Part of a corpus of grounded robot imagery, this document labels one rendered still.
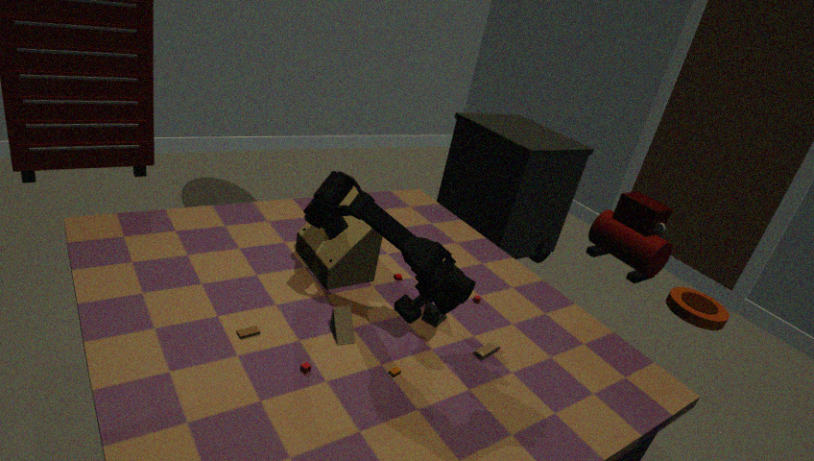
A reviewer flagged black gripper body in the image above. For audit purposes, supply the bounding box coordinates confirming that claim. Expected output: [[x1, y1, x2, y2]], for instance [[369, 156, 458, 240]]
[[395, 275, 440, 324]]

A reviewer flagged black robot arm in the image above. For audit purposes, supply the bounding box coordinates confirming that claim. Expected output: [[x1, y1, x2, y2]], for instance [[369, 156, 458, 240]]
[[303, 171, 476, 315]]

